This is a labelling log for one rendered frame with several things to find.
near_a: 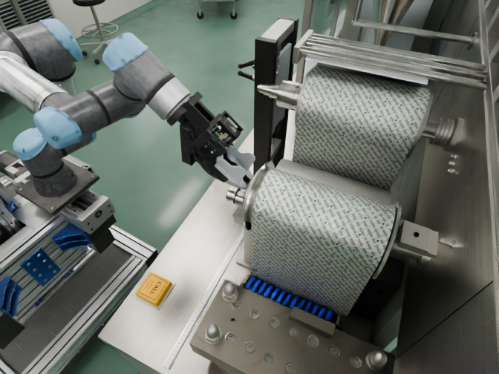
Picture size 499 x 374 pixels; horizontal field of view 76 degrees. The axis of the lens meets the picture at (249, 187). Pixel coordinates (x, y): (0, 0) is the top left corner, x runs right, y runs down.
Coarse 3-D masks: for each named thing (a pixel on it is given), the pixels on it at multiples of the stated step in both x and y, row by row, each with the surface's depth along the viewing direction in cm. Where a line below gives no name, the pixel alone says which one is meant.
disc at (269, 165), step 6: (270, 162) 63; (264, 168) 60; (270, 168) 65; (258, 174) 59; (258, 180) 59; (252, 186) 58; (252, 192) 58; (246, 204) 58; (246, 210) 58; (246, 216) 59; (246, 222) 60; (246, 228) 62
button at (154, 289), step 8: (152, 272) 89; (144, 280) 87; (152, 280) 87; (160, 280) 87; (168, 280) 87; (144, 288) 86; (152, 288) 86; (160, 288) 86; (168, 288) 87; (144, 296) 84; (152, 296) 84; (160, 296) 84
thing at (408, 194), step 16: (432, 80) 125; (416, 160) 101; (416, 176) 92; (400, 192) 109; (416, 192) 84; (416, 208) 78; (400, 256) 77; (400, 288) 67; (400, 304) 63; (384, 320) 72; (384, 336) 73
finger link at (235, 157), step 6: (228, 150) 66; (234, 150) 65; (228, 156) 66; (234, 156) 66; (240, 156) 65; (246, 156) 65; (252, 156) 64; (228, 162) 66; (234, 162) 66; (240, 162) 66; (246, 162) 66; (252, 162) 65; (246, 168) 67; (246, 174) 67; (246, 180) 68
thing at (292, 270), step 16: (256, 240) 65; (272, 240) 62; (256, 256) 70; (272, 256) 67; (288, 256) 64; (304, 256) 61; (256, 272) 75; (272, 272) 72; (288, 272) 68; (304, 272) 65; (320, 272) 63; (336, 272) 60; (352, 272) 58; (288, 288) 73; (304, 288) 70; (320, 288) 67; (336, 288) 64; (352, 288) 62; (320, 304) 72; (336, 304) 69; (352, 304) 66
